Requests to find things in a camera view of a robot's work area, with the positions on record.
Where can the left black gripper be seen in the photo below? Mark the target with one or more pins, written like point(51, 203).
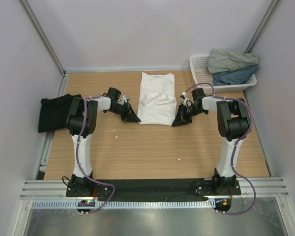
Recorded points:
point(130, 115)

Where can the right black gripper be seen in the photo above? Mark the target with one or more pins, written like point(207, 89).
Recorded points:
point(181, 117)

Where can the white t shirt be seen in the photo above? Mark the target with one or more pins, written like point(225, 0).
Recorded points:
point(157, 101)

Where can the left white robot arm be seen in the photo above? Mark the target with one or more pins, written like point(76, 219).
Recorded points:
point(81, 123)

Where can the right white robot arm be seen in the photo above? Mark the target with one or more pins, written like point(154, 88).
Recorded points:
point(234, 124)

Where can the white plastic laundry basket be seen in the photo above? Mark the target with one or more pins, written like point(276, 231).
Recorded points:
point(200, 74)

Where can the grey t shirt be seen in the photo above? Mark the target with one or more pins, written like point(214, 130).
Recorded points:
point(221, 60)

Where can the teal blue t shirt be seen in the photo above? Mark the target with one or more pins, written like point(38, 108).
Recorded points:
point(236, 77)

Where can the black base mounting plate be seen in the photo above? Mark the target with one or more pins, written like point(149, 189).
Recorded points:
point(161, 190)

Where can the black folded t shirt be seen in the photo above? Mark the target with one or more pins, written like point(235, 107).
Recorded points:
point(53, 112)

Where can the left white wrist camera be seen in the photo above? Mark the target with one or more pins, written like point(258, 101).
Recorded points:
point(123, 100)

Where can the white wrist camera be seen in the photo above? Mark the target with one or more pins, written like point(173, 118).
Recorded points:
point(123, 100)
point(185, 100)

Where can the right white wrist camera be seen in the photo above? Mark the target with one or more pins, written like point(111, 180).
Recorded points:
point(185, 100)

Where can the right aluminium corner post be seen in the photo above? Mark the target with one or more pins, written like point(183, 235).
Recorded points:
point(270, 11)

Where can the aluminium corner post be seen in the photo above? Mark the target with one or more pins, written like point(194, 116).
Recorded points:
point(41, 34)
point(270, 11)

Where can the aluminium front frame rail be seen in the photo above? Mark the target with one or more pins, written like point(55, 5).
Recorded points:
point(259, 186)

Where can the slotted grey cable duct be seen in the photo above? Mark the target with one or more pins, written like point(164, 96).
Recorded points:
point(88, 204)

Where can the left aluminium corner post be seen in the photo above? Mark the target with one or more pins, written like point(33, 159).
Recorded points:
point(41, 34)

